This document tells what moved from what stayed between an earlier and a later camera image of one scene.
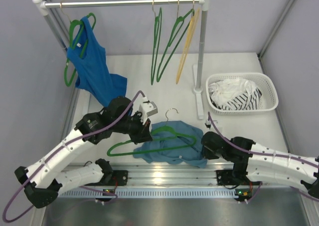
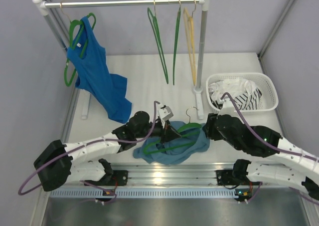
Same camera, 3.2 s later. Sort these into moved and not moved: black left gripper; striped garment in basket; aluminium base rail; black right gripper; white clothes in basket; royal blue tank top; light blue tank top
Moved: black right gripper; black left gripper; light blue tank top
Not moved: striped garment in basket; royal blue tank top; white clothes in basket; aluminium base rail
